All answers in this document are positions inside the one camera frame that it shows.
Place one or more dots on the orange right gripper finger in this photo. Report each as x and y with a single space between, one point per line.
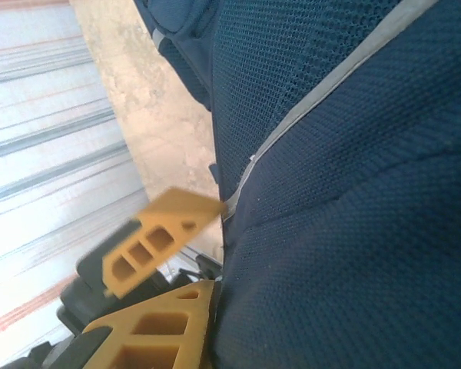
199 307

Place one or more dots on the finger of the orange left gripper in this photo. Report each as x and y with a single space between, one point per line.
169 215

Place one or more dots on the navy blue school backpack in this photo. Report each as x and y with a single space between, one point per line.
349 192

